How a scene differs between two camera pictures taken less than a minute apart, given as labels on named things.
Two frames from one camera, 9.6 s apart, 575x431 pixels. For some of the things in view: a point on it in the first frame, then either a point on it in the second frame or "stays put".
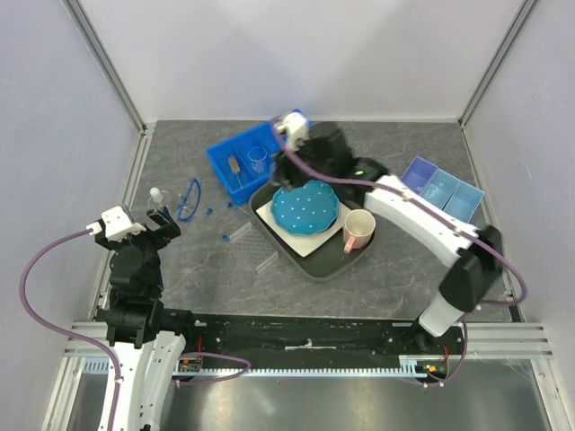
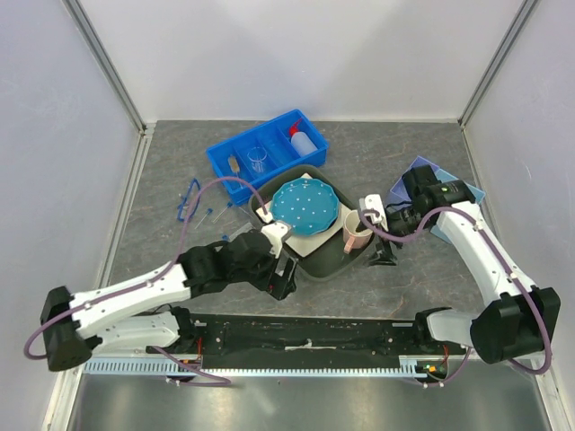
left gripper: x=169 y=229 to x=281 y=285
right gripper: x=287 y=162 to x=384 y=255
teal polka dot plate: x=309 y=208 stays put
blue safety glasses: x=190 y=200 stays put
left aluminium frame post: x=109 y=65 stays put
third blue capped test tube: x=222 y=212 stays put
